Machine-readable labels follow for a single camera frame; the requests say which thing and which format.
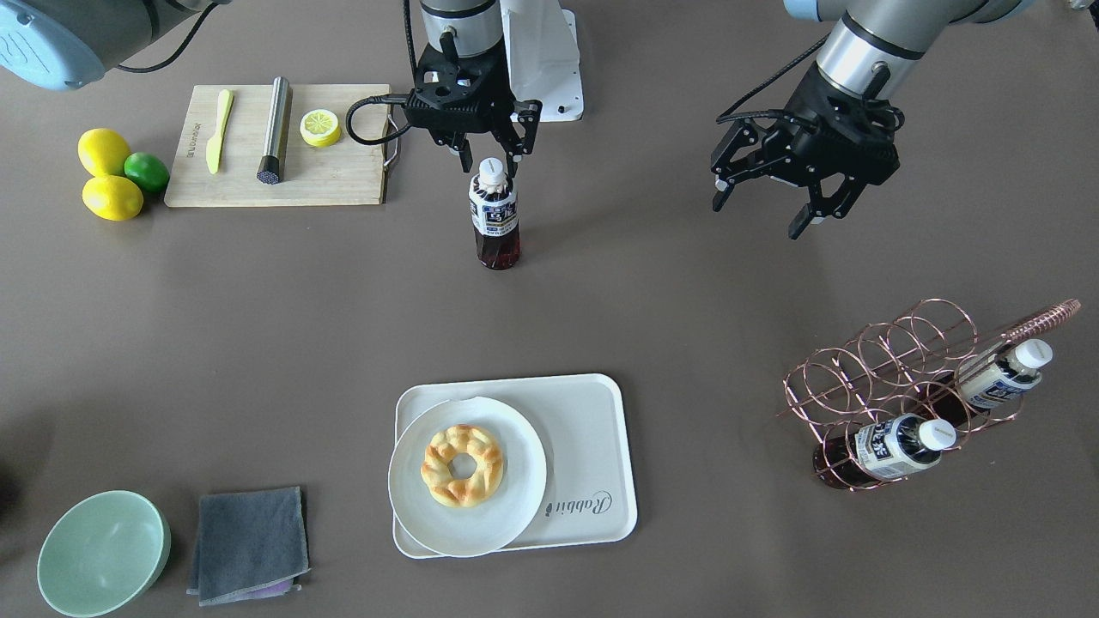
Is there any wooden cutting board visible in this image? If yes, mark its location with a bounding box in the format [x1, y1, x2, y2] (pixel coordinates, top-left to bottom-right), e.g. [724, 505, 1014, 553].
[164, 82, 401, 209]

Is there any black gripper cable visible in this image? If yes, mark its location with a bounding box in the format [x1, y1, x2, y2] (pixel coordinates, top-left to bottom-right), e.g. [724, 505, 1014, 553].
[345, 0, 430, 145]

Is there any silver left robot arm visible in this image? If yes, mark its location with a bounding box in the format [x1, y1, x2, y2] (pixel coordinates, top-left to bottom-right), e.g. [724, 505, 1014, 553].
[404, 1, 543, 176]

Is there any green lime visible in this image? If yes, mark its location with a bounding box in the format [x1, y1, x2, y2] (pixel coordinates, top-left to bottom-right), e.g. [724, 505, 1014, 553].
[123, 152, 170, 194]

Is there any yellow lemon far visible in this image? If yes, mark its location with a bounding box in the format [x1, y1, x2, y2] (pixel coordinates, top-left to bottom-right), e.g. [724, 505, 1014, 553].
[77, 128, 132, 177]

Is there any yellow lemon near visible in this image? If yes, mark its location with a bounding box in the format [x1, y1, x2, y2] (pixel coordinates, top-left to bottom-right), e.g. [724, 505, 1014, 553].
[82, 175, 144, 221]

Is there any yellow plastic knife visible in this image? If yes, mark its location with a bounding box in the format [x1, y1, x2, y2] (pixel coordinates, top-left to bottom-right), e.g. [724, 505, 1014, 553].
[206, 89, 234, 175]

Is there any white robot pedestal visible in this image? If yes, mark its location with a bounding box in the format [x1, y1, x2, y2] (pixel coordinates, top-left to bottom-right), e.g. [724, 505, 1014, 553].
[500, 1, 584, 122]

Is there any tea bottle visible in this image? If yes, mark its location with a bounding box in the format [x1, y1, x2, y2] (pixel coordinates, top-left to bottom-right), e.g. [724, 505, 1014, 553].
[926, 339, 1054, 427]
[813, 413, 957, 490]
[468, 157, 521, 271]

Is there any tea bottle back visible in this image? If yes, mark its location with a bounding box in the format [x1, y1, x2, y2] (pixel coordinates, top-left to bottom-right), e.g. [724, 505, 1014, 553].
[926, 339, 1054, 427]

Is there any steel muddler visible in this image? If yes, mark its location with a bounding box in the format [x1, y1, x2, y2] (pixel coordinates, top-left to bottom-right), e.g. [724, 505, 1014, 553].
[256, 76, 292, 185]

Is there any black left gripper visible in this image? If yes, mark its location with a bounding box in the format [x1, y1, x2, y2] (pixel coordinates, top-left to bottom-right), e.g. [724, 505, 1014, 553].
[404, 45, 543, 179]

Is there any glazed donut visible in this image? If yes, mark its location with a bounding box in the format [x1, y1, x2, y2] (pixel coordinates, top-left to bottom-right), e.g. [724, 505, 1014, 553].
[420, 424, 506, 508]

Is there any copper wire bottle rack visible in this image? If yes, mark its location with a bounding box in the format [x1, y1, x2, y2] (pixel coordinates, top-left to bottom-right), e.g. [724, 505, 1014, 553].
[784, 299, 1083, 455]

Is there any yellow lemon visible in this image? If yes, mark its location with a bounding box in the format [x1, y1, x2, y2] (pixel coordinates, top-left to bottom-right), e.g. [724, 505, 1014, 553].
[77, 128, 132, 177]
[82, 175, 144, 221]

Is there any half lemon slice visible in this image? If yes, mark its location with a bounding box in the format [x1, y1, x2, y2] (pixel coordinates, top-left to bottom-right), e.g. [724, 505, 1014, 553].
[299, 109, 342, 148]

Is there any mint green bowl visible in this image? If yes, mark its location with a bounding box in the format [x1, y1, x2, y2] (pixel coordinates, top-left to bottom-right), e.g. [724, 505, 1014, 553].
[38, 490, 173, 617]

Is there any grey folded cloth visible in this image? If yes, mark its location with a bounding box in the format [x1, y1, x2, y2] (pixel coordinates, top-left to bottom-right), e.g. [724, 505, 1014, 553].
[188, 486, 310, 606]

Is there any white serving tray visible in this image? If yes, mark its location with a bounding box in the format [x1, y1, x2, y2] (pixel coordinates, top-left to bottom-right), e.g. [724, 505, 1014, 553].
[389, 374, 637, 559]

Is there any white plate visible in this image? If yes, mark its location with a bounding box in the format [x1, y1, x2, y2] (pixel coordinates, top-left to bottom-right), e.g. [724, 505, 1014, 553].
[388, 397, 547, 558]

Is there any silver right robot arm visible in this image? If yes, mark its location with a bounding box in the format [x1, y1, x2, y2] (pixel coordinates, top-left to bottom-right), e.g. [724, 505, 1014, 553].
[1, 1, 217, 91]

